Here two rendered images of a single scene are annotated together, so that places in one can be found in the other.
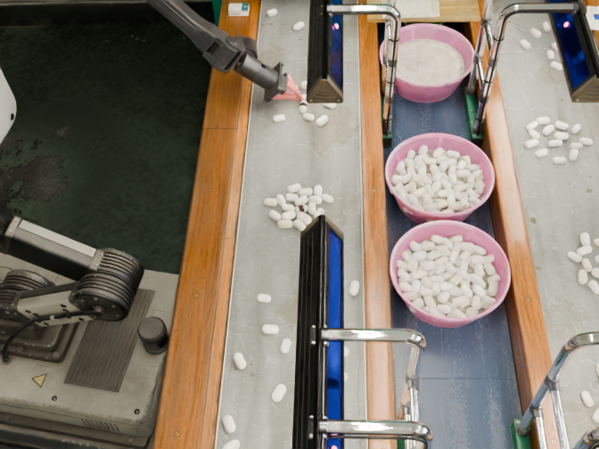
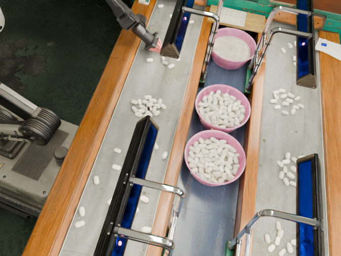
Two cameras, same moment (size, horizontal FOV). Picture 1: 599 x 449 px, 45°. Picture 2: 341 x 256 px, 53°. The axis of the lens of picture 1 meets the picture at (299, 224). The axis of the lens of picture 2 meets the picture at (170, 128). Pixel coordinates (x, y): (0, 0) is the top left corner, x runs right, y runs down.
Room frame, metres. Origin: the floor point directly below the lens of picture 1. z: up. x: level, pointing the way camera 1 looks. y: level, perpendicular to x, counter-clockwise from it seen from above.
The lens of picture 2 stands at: (0.12, -0.11, 2.03)
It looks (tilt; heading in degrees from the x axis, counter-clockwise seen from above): 56 degrees down; 359
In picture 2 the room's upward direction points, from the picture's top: 9 degrees clockwise
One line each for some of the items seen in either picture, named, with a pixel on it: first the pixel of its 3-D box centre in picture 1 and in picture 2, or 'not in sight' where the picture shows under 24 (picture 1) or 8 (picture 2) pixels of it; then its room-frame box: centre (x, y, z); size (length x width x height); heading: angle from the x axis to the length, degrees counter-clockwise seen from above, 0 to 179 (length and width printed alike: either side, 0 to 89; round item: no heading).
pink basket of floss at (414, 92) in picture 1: (425, 66); (230, 50); (1.58, -0.39, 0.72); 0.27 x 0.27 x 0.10
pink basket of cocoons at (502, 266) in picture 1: (447, 279); (213, 160); (0.87, -0.33, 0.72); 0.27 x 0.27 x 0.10
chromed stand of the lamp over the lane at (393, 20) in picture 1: (357, 60); (195, 39); (1.43, -0.17, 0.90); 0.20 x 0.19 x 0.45; 175
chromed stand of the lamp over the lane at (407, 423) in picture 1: (365, 430); (146, 232); (0.46, -0.09, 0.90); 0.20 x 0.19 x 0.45; 175
